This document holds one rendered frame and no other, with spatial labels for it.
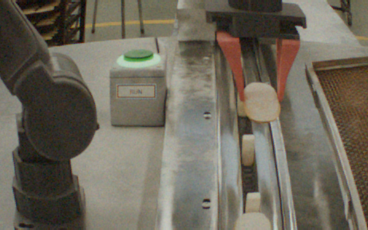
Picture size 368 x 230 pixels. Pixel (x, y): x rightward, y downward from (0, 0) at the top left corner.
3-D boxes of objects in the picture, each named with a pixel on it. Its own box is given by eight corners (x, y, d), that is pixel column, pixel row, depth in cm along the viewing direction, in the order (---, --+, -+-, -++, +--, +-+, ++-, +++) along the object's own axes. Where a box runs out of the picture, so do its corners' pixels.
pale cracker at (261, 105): (240, 86, 79) (240, 76, 78) (275, 87, 79) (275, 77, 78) (244, 124, 69) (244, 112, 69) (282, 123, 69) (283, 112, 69)
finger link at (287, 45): (231, 87, 77) (226, 2, 74) (295, 88, 77) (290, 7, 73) (232, 113, 71) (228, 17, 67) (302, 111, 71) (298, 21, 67)
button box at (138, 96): (115, 128, 105) (114, 52, 101) (172, 129, 105) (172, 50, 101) (109, 152, 98) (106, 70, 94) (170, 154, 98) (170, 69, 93)
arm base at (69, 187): (21, 192, 77) (15, 239, 66) (13, 129, 74) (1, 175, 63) (85, 196, 78) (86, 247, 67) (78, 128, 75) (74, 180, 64)
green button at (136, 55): (124, 61, 100) (124, 49, 99) (155, 60, 99) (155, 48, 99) (121, 69, 96) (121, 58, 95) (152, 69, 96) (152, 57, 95)
